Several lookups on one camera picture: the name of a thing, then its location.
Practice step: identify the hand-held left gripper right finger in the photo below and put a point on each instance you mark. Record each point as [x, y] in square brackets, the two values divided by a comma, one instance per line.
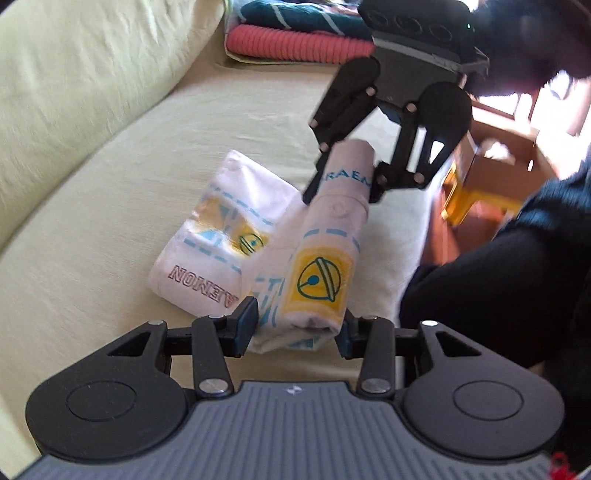
[347, 341]

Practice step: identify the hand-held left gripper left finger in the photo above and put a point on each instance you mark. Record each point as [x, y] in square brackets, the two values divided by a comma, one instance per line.
[247, 325]

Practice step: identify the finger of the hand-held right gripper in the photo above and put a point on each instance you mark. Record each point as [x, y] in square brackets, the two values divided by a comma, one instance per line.
[332, 124]
[411, 170]

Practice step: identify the white cartoon print shopping bag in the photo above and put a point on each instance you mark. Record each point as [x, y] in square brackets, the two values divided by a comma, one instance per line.
[323, 258]

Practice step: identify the cardboard box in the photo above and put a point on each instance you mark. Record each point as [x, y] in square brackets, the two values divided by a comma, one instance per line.
[503, 180]

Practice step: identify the yellow stool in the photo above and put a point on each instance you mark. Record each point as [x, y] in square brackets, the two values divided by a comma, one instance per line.
[461, 205]

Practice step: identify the pink knitted blanket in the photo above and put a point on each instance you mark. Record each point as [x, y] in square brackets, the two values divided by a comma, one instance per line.
[295, 44]

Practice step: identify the teal striped blanket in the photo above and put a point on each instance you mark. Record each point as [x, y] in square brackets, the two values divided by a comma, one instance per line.
[286, 14]

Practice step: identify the person's dark clothed leg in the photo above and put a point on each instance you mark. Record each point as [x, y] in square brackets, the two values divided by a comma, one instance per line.
[508, 286]

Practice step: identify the light green sofa cover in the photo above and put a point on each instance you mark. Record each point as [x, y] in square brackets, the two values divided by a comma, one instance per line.
[92, 161]

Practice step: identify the red thread tassel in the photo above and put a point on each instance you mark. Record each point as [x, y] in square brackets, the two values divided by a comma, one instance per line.
[559, 466]

